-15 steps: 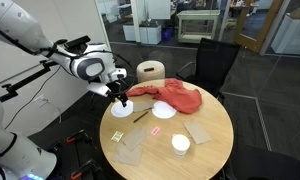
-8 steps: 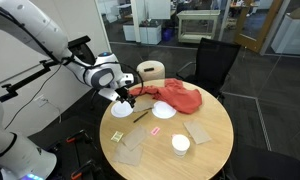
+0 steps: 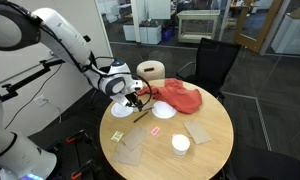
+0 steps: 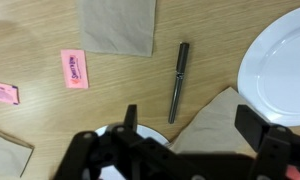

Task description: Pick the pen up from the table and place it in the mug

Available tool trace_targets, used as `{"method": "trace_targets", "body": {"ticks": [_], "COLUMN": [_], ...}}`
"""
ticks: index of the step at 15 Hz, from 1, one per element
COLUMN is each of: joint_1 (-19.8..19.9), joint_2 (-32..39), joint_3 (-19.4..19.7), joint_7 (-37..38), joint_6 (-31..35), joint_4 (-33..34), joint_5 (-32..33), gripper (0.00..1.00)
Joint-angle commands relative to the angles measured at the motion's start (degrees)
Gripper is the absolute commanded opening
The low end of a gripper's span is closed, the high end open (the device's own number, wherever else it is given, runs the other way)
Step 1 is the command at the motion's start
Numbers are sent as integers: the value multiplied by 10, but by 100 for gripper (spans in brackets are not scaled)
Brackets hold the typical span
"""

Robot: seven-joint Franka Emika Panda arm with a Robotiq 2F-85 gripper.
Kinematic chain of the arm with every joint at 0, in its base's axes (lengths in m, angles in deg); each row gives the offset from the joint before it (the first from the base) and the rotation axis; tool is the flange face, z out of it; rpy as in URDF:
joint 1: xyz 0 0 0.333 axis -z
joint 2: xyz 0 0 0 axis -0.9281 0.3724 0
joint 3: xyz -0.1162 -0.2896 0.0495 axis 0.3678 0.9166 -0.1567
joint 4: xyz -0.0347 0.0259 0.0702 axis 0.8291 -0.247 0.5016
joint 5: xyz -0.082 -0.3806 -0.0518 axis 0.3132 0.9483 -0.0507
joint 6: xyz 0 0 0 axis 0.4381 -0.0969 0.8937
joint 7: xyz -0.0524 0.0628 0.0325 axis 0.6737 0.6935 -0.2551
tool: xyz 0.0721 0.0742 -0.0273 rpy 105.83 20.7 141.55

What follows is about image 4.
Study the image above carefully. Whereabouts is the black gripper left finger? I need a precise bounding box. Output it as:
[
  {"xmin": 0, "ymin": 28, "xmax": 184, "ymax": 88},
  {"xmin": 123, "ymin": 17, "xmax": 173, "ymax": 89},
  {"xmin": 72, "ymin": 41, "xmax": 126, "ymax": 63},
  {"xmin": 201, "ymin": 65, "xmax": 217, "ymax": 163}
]
[{"xmin": 53, "ymin": 104, "xmax": 178, "ymax": 180}]

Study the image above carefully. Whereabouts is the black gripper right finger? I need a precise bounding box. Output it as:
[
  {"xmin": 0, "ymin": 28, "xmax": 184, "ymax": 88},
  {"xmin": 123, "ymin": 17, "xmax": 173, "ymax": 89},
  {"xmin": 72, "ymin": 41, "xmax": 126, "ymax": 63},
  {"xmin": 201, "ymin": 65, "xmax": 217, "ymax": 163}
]
[{"xmin": 234, "ymin": 104, "xmax": 300, "ymax": 180}]

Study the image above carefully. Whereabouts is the black pen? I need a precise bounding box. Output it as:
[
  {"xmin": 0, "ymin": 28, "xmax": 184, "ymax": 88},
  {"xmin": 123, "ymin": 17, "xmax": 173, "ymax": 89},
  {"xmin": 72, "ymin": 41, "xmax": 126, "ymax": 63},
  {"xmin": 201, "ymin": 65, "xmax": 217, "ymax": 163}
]
[{"xmin": 167, "ymin": 41, "xmax": 191, "ymax": 125}]

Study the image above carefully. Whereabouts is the small white plate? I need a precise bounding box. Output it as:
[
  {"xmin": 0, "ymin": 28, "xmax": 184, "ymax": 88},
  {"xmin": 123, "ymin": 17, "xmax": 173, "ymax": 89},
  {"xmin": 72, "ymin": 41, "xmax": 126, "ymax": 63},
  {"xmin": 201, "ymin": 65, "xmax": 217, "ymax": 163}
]
[{"xmin": 94, "ymin": 123, "xmax": 171, "ymax": 180}]

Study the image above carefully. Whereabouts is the brown paper napkin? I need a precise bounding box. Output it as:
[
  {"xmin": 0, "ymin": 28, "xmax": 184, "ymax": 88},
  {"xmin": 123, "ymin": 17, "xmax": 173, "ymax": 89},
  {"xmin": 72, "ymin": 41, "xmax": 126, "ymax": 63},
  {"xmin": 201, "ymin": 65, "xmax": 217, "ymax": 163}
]
[
  {"xmin": 77, "ymin": 0, "xmax": 157, "ymax": 58},
  {"xmin": 0, "ymin": 126, "xmax": 36, "ymax": 179},
  {"xmin": 169, "ymin": 86, "xmax": 271, "ymax": 158}
]

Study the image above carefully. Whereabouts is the orange red cloth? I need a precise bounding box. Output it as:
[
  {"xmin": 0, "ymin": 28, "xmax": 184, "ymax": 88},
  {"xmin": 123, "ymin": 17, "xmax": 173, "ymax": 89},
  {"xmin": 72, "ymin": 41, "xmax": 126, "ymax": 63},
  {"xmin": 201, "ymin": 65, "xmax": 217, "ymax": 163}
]
[{"xmin": 285, "ymin": 165, "xmax": 300, "ymax": 180}]

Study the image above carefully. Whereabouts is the large white plate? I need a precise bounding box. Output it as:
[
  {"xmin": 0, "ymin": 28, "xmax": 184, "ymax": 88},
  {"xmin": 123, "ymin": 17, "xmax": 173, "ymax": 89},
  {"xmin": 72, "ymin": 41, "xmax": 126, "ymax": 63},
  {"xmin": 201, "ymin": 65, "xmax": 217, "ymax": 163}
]
[{"xmin": 236, "ymin": 3, "xmax": 300, "ymax": 128}]

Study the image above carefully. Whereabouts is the pink sugar packet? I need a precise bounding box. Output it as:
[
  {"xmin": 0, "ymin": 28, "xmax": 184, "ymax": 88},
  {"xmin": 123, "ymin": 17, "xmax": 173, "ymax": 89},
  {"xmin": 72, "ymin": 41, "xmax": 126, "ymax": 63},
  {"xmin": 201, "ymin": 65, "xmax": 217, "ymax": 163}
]
[
  {"xmin": 60, "ymin": 49, "xmax": 90, "ymax": 90},
  {"xmin": 0, "ymin": 80, "xmax": 21, "ymax": 106}
]

